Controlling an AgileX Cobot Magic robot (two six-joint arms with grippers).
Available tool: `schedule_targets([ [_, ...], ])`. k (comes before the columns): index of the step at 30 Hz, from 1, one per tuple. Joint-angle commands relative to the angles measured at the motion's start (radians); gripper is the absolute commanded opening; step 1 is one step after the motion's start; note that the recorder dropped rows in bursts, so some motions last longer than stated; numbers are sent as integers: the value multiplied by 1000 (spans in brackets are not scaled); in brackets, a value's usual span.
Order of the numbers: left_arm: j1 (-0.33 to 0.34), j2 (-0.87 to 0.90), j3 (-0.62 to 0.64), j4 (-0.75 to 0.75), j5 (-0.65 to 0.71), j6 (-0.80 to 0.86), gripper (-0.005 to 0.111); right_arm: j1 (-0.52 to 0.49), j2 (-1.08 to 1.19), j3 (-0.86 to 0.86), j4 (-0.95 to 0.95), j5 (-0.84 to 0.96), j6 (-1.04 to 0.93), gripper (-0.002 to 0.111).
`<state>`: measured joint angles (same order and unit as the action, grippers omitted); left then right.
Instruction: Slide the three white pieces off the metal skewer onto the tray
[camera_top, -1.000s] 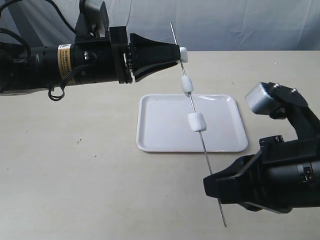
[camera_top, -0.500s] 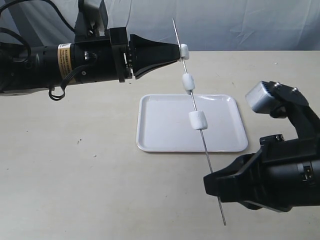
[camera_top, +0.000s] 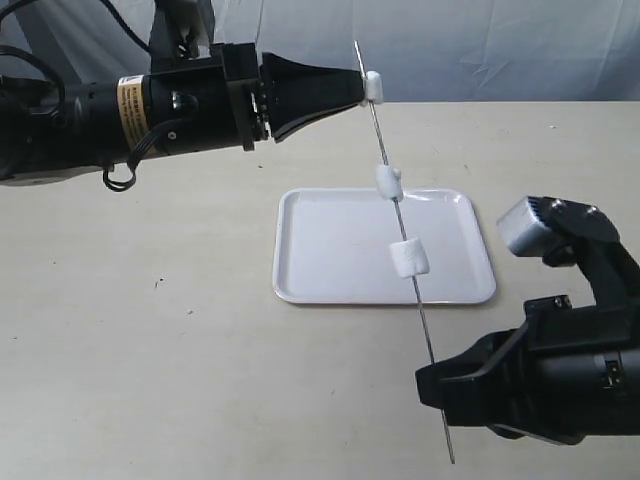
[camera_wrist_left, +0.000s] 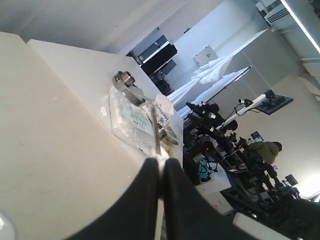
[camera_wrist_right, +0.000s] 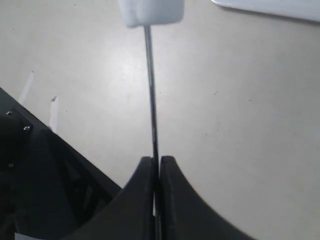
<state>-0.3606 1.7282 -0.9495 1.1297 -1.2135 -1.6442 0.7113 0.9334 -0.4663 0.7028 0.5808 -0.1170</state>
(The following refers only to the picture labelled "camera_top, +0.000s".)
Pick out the white marshmallow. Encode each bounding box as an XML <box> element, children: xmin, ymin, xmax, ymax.
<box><xmin>375</xmin><ymin>164</ymin><xmax>404</xmax><ymax>202</ymax></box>
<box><xmin>389</xmin><ymin>238</ymin><xmax>430</xmax><ymax>279</ymax></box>
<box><xmin>365</xmin><ymin>70</ymin><xmax>384</xmax><ymax>105</ymax></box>

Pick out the white marshmallow bottom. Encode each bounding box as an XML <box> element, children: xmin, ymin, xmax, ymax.
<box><xmin>389</xmin><ymin>238</ymin><xmax>430</xmax><ymax>279</ymax></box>

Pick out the white backdrop curtain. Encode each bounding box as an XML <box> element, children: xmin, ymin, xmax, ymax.
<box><xmin>1</xmin><ymin>1</ymin><xmax>639</xmax><ymax>102</ymax></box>

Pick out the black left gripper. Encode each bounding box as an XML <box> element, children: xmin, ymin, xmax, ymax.
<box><xmin>117</xmin><ymin>43</ymin><xmax>365</xmax><ymax>153</ymax></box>

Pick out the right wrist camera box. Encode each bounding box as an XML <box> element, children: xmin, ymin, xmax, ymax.
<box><xmin>497</xmin><ymin>196</ymin><xmax>556</xmax><ymax>258</ymax></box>

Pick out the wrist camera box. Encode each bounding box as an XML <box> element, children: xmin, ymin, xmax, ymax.
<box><xmin>497</xmin><ymin>196</ymin><xmax>556</xmax><ymax>258</ymax></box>
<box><xmin>148</xmin><ymin>0</ymin><xmax>215</xmax><ymax>73</ymax></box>

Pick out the thin metal skewer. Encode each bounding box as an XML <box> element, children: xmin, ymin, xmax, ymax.
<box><xmin>352</xmin><ymin>40</ymin><xmax>457</xmax><ymax>465</ymax></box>

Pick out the white marshmallow top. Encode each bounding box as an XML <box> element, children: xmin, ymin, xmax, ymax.
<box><xmin>365</xmin><ymin>70</ymin><xmax>384</xmax><ymax>105</ymax></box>

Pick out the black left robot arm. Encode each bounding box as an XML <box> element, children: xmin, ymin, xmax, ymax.
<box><xmin>1</xmin><ymin>43</ymin><xmax>366</xmax><ymax>192</ymax></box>

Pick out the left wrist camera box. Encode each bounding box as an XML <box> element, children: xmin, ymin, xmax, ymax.
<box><xmin>148</xmin><ymin>0</ymin><xmax>215</xmax><ymax>73</ymax></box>

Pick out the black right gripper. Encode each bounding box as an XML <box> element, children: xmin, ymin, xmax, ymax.
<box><xmin>415</xmin><ymin>295</ymin><xmax>639</xmax><ymax>446</ymax></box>

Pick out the white plastic tray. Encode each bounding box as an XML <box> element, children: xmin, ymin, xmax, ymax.
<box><xmin>272</xmin><ymin>188</ymin><xmax>497</xmax><ymax>305</ymax></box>

